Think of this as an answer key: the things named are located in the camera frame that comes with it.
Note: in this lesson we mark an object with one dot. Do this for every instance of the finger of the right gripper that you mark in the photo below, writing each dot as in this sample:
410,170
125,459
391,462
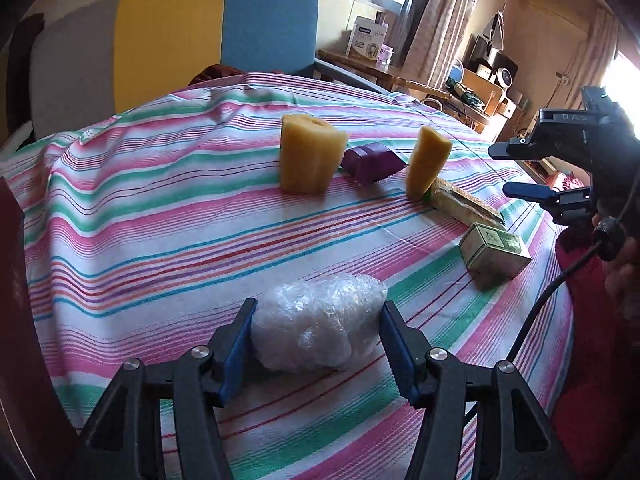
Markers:
521,149
566,208

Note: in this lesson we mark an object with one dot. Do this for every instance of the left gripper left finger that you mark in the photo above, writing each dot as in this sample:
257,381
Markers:
231,348

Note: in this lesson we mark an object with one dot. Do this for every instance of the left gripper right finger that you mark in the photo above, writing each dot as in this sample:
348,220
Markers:
406,350

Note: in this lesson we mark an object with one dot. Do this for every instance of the white plastic ball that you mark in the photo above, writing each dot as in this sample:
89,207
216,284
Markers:
331,322

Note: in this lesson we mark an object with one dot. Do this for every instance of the green white small box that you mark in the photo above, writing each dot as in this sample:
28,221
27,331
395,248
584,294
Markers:
486,249

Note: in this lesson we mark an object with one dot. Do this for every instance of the small yellow sponge wedge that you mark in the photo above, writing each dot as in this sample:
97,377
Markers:
428,158

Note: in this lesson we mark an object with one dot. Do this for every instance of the large yellow sponge block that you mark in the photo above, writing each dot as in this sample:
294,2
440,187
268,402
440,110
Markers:
311,150

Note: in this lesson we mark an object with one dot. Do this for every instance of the person's right hand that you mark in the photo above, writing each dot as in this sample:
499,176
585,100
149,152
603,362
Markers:
622,279

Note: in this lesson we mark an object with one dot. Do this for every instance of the wooden bedside desk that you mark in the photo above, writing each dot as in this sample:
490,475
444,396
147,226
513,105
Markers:
391,79

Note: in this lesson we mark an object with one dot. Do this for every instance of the pink patterned curtain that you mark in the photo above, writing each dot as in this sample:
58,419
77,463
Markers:
426,37

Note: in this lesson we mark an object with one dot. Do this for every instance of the striped bed sheet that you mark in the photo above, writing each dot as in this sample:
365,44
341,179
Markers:
146,232

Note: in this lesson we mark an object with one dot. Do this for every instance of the white appliance box on desk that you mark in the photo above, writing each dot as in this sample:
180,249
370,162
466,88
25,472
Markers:
366,39

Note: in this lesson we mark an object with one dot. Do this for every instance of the red fleece sleeve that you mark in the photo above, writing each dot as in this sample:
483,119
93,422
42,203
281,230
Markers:
596,415

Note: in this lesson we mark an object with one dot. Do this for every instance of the gold metal tin box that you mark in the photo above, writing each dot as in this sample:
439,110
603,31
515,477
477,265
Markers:
37,439

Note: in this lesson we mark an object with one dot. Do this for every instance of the maroon cloth by headboard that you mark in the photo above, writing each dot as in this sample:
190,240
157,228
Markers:
213,72

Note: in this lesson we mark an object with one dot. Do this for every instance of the black rolled mat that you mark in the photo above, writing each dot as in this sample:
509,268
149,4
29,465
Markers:
17,77

